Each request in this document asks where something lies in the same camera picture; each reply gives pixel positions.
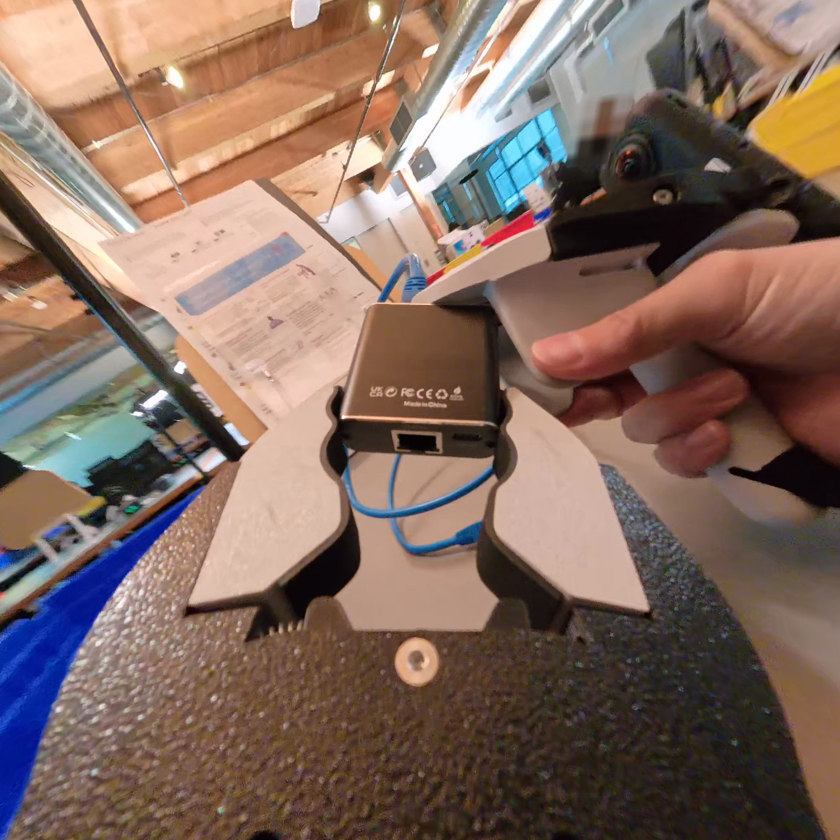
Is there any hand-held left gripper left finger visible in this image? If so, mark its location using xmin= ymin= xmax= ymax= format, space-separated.
xmin=187 ymin=387 xmax=362 ymax=608

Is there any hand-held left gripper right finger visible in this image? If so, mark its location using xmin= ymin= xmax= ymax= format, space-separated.
xmin=478 ymin=388 xmax=651 ymax=631

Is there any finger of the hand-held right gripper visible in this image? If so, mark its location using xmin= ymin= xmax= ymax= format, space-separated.
xmin=410 ymin=226 xmax=552 ymax=307
xmin=487 ymin=248 xmax=658 ymax=416

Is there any black network adapter box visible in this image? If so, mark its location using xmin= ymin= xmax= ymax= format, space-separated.
xmin=338 ymin=303 xmax=503 ymax=459

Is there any blue ethernet cable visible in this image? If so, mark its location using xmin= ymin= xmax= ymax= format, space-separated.
xmin=341 ymin=252 xmax=494 ymax=557

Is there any blue plastic bin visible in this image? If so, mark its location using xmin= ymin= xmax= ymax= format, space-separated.
xmin=0 ymin=486 xmax=206 ymax=829

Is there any grey desk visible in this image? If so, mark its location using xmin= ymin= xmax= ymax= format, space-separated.
xmin=341 ymin=394 xmax=840 ymax=840

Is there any person's right hand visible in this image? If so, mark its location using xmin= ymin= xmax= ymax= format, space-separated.
xmin=532 ymin=238 xmax=840 ymax=478

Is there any instruction sheet on wooden stand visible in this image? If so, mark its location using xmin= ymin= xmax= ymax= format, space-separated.
xmin=98 ymin=178 xmax=385 ymax=448
xmin=712 ymin=0 xmax=840 ymax=56

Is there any black metal pole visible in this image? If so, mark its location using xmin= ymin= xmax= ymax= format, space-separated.
xmin=0 ymin=172 xmax=247 ymax=462

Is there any bare wooden board stand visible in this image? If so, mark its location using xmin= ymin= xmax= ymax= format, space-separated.
xmin=0 ymin=469 xmax=96 ymax=549

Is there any silver ventilation duct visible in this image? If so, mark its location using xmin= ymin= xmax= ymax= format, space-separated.
xmin=492 ymin=0 xmax=614 ymax=124
xmin=384 ymin=0 xmax=519 ymax=173
xmin=0 ymin=66 xmax=144 ymax=238

